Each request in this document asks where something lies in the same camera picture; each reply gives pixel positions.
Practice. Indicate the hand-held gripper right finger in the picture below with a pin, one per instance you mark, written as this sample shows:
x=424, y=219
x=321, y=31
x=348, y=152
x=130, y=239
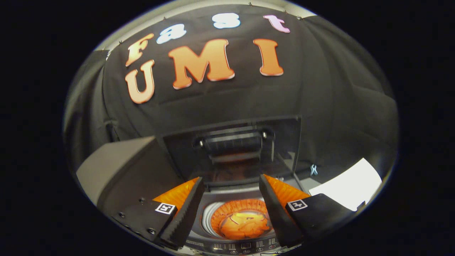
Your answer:
x=275, y=213

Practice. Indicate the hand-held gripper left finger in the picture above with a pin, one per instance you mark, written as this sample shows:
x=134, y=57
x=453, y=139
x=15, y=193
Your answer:
x=185, y=217

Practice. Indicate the yellow shirt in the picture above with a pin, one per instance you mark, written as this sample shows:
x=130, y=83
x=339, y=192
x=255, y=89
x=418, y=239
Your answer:
x=245, y=225

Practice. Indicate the dark grey washing machine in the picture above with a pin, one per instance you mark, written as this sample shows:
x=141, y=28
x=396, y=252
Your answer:
x=233, y=246

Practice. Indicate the light blue clip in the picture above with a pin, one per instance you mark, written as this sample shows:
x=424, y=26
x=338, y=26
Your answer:
x=313, y=169

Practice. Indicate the white side table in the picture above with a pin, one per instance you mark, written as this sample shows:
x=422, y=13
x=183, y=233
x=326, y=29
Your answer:
x=348, y=185

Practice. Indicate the grey cabinet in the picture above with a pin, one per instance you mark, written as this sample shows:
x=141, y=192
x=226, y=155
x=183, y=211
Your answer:
x=124, y=167

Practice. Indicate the black backdrop cloth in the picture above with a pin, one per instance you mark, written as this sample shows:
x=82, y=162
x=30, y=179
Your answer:
x=337, y=106

